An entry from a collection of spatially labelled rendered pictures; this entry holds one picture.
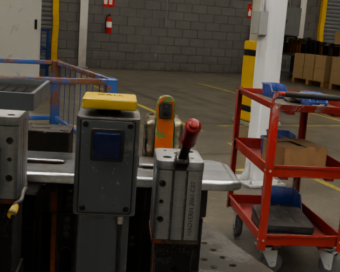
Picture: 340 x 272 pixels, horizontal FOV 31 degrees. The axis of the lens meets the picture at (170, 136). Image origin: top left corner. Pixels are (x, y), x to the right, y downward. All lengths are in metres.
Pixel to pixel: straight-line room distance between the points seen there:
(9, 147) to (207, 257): 0.77
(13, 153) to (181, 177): 0.23
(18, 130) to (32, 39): 8.40
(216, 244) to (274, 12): 3.50
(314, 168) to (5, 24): 6.68
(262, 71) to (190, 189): 4.10
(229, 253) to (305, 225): 1.76
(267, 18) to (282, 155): 2.00
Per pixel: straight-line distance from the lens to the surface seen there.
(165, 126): 1.17
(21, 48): 9.21
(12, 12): 9.17
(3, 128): 0.84
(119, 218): 0.69
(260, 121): 4.96
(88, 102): 0.67
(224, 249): 1.56
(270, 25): 4.91
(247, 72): 8.20
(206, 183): 0.98
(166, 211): 0.86
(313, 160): 3.18
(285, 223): 3.25
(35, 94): 0.64
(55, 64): 4.24
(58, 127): 1.23
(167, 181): 0.85
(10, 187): 0.86
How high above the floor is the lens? 1.25
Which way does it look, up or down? 10 degrees down
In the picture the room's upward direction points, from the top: 4 degrees clockwise
